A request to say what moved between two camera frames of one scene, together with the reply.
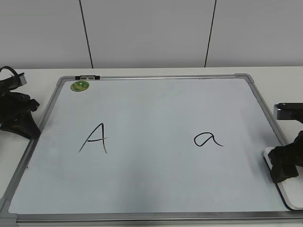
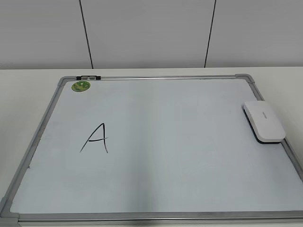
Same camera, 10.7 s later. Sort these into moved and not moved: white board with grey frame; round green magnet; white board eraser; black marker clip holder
Moved: white board eraser
Not moved: black marker clip holder; round green magnet; white board with grey frame
